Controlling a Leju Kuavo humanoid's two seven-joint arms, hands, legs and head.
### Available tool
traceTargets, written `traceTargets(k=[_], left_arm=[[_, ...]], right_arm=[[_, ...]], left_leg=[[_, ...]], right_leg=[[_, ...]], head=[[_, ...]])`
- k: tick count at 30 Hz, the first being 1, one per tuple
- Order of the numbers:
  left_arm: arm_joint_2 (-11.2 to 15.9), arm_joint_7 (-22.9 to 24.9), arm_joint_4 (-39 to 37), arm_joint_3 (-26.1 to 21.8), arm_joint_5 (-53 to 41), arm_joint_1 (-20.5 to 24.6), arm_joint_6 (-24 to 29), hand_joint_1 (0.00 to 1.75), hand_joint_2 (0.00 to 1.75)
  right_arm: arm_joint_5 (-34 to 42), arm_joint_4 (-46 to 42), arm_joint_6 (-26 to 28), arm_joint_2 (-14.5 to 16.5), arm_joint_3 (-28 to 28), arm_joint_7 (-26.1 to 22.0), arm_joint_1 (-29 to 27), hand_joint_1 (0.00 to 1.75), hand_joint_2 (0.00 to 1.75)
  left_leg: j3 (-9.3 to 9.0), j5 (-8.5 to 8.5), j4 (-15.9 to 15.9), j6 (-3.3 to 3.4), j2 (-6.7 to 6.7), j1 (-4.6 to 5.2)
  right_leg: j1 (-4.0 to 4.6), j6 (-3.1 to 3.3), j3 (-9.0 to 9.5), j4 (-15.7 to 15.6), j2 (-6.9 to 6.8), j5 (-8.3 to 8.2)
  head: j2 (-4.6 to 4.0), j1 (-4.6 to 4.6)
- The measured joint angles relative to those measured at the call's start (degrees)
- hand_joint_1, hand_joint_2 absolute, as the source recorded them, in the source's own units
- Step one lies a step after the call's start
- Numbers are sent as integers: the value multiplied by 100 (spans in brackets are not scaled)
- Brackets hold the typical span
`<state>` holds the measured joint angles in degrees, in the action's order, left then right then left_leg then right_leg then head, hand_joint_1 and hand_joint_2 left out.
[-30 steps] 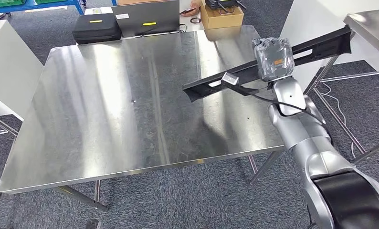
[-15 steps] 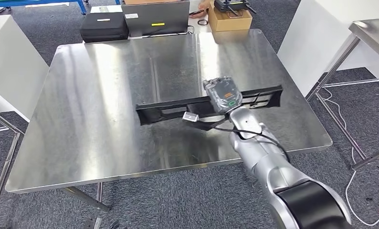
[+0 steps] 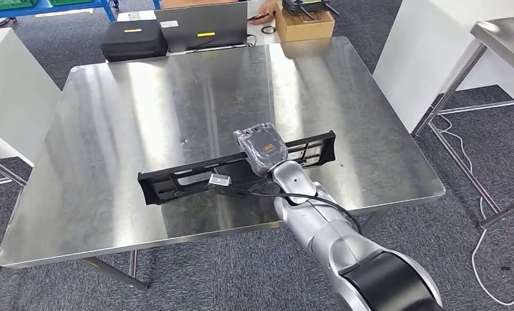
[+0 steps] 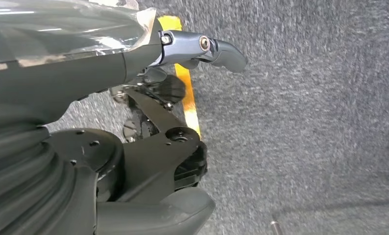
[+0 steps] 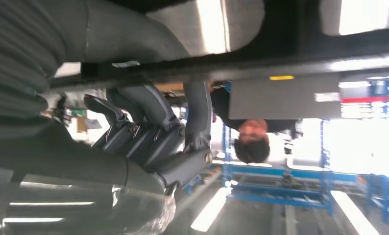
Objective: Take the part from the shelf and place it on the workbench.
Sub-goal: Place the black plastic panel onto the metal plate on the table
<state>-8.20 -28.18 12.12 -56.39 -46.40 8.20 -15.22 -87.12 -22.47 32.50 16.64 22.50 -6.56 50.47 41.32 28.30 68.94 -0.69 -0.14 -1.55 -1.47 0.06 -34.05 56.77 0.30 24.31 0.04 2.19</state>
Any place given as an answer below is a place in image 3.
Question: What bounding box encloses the white partition panel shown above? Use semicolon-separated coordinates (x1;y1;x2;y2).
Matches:
372;0;514;134

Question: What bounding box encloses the brown cardboard box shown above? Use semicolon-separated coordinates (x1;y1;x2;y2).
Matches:
274;6;336;43

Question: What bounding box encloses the grey laptop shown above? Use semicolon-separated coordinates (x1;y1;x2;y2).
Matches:
153;2;249;53

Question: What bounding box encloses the black plastic plate frame part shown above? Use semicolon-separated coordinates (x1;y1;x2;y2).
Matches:
137;130;337;206

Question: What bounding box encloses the black controller with antennas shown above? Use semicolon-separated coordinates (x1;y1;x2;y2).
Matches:
281;0;340;20

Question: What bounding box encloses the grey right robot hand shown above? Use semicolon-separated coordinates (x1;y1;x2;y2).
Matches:
233;122;289;177

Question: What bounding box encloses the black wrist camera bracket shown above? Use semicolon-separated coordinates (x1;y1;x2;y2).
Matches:
207;180;279;199

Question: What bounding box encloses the black hard carry case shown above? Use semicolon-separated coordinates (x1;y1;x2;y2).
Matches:
100;19;168;63

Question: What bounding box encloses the black laptop cable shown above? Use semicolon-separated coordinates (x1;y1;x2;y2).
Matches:
184;33;259;54

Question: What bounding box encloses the blue metal cart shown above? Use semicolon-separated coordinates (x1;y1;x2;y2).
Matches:
0;0;120;30

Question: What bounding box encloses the stainless steel workbench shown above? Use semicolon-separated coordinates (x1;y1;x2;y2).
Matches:
0;36;447;311

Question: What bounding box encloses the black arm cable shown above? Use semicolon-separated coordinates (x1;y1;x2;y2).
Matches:
222;187;363;236

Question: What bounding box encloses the person's hand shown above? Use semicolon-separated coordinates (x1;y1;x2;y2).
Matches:
256;0;279;25

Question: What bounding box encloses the white floor cable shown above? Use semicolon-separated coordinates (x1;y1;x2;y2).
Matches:
437;115;514;306

